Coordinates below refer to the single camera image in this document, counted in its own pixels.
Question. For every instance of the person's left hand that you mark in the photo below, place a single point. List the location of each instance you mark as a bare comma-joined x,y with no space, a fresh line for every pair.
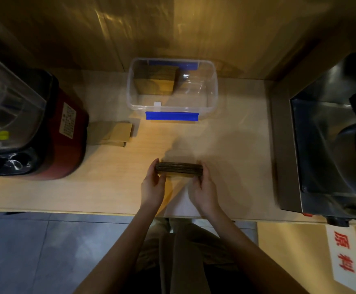
152,188

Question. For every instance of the white paper sign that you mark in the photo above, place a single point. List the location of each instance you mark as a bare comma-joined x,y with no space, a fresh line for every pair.
346,257

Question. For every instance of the person's right thumb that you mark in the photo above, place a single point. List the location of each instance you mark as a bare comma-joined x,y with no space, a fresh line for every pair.
205,171

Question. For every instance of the red blender base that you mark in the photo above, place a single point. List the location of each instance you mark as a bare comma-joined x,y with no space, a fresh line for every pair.
60,134

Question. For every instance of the person's left thumb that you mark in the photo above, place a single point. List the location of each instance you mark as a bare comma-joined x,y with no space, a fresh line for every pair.
154,168

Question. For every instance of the flat brown paper bags pile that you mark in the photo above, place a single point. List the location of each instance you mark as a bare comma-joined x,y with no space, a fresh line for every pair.
110,133

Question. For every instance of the person's right hand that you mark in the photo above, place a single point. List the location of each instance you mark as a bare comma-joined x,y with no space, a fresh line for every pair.
203,192

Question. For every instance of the person's beige trousers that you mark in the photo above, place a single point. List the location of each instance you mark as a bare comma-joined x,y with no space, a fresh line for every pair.
184,257

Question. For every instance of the person's right forearm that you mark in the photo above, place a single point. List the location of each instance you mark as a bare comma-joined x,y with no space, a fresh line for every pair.
251,257

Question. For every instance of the stainless steel machine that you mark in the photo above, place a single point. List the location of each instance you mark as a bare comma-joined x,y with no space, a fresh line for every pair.
331,140

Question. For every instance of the person's left forearm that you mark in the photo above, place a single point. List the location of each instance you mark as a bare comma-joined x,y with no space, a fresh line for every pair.
119,251

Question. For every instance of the clear blender jar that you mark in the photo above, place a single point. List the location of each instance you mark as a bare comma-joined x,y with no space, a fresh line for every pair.
8,110

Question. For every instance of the clear plastic storage container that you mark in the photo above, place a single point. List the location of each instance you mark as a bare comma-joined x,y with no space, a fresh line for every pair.
172,88

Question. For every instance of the brown paper bags bundle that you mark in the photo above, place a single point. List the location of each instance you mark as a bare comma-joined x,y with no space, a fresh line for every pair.
155,80

